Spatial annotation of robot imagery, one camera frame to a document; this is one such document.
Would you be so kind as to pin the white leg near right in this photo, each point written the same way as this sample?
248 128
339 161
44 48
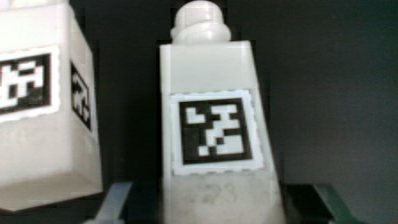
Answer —
49 164

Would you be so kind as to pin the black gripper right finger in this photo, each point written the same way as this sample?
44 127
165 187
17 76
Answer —
314 205

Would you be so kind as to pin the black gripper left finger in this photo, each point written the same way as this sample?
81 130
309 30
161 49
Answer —
110 209

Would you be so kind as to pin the white leg with tag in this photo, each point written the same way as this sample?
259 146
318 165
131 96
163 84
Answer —
220 186

